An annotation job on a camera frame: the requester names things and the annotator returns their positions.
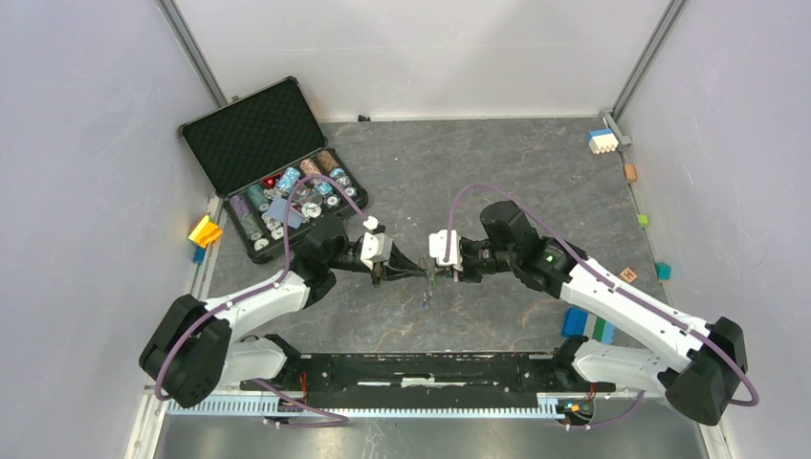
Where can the teal small block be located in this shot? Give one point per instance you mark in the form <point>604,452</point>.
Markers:
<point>663,270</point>

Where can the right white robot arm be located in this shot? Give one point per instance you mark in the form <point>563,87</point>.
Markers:
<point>697,365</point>

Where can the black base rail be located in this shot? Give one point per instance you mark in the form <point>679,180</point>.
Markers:
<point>430,380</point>

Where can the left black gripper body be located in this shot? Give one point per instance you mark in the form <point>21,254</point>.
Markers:
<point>387,270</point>

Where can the yellow orange toy block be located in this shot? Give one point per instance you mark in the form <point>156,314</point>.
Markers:
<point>204,232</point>

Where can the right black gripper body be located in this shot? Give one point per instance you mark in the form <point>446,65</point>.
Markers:
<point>478,258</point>

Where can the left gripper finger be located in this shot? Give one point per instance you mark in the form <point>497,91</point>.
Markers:
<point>403,264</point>
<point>391,274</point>

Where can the small blue block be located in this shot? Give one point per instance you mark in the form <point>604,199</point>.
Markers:
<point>198,255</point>

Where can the black poker chip case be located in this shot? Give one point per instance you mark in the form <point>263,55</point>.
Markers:
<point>263,149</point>

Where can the metal key organizer plate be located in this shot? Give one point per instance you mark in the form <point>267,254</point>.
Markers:
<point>428,291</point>

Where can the small orange patterned block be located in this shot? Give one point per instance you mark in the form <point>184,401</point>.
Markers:
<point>628,275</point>

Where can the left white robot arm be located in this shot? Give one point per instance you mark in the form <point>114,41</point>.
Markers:
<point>199,345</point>

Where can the grey slotted cable duct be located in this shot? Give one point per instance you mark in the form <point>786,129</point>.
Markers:
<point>267,405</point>

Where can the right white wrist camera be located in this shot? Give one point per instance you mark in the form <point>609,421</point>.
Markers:
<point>444,248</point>

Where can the blue white toy brick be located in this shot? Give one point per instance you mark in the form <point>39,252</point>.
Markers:
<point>602,141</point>

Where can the blue green brick stack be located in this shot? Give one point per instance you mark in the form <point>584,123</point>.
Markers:
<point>577,322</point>

